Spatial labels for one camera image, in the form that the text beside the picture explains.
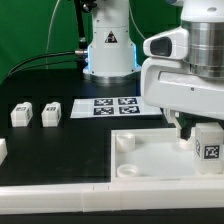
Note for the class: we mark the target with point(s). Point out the white left barrier block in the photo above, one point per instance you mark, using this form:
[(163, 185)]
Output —
[(3, 150)]

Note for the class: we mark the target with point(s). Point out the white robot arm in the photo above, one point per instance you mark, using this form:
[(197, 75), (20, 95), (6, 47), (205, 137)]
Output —
[(198, 41)]

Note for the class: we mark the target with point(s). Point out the white square tabletop tray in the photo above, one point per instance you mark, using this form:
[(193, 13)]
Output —
[(154, 154)]

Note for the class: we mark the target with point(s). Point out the white sheet with tags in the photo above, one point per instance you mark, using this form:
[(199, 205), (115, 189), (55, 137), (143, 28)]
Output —
[(109, 107)]

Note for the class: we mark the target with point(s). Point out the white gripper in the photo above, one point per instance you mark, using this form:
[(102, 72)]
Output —
[(169, 84)]

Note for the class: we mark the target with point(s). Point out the white front barrier wall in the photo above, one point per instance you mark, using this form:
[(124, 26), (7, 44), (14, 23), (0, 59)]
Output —
[(111, 196)]

